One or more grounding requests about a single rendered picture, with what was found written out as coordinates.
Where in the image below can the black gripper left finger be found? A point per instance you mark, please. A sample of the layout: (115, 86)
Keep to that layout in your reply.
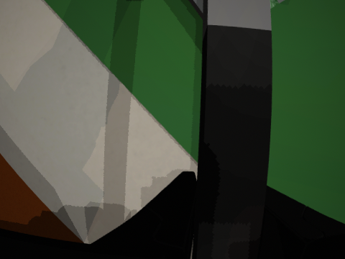
(163, 229)

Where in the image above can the green putting mat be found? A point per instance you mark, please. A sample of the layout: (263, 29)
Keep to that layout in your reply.
(154, 47)

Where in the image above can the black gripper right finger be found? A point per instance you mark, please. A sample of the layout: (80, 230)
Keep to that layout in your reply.
(291, 230)

